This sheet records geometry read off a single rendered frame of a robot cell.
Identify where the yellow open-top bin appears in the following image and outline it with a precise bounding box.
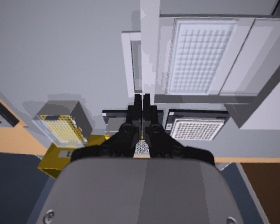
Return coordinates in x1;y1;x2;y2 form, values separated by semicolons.
37;135;106;179

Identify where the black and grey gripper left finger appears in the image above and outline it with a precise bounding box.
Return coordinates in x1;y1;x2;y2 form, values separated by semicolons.
70;94;142;162

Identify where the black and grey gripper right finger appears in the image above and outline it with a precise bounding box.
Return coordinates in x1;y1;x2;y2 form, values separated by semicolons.
143;94;215;166

